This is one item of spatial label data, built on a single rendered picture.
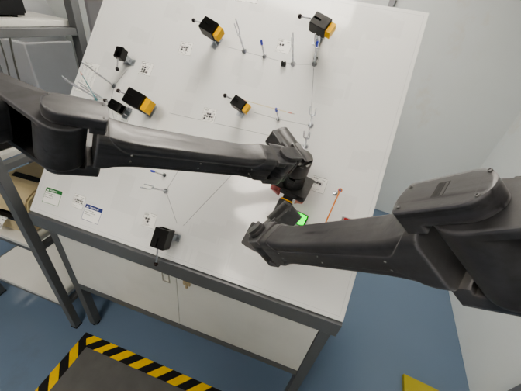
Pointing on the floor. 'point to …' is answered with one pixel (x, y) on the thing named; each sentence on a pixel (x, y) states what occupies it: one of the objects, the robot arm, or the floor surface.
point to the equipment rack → (15, 27)
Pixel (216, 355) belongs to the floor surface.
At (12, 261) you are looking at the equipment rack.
